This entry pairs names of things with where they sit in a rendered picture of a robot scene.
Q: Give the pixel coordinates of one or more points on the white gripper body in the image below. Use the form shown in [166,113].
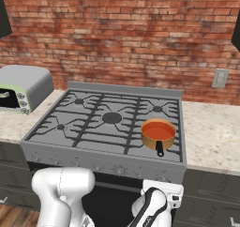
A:
[162,187]

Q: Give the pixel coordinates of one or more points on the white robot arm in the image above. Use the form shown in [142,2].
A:
[62,193]

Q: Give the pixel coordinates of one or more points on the grey stove knob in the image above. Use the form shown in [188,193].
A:
[37,158]
[162,178]
[139,174]
[56,162]
[76,164]
[119,170]
[97,167]

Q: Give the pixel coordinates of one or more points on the red marinara sauce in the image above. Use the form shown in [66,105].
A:
[158,131]

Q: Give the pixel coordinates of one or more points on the grey gas stove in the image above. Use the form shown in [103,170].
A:
[103,133]

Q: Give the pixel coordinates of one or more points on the dark base cupboard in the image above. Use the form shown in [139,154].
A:
[14,180]
[212,199]

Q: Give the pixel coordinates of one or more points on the black oven door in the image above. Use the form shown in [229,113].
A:
[109,202]

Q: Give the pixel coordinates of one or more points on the grey toaster oven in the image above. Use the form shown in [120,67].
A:
[29,80]

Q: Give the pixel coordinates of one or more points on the grey wall outlet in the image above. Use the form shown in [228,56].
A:
[220,78]

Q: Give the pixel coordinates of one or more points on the dark wall cupboard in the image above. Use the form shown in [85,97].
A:
[4,18]
[236,37]

